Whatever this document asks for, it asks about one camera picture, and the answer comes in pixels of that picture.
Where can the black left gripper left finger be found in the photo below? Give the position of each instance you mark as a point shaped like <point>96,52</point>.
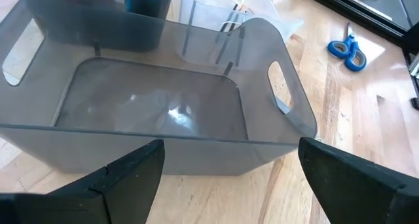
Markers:
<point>124,184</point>

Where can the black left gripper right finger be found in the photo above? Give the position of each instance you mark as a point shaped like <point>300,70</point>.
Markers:
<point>353,191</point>

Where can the smoky translucent plastic bin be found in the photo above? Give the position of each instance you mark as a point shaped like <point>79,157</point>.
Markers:
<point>147,96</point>

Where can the dark grey plastic bin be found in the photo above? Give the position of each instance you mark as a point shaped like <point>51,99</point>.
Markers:
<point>82,27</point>

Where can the clear plastic bin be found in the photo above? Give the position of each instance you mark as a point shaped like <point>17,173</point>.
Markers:
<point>262,4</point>

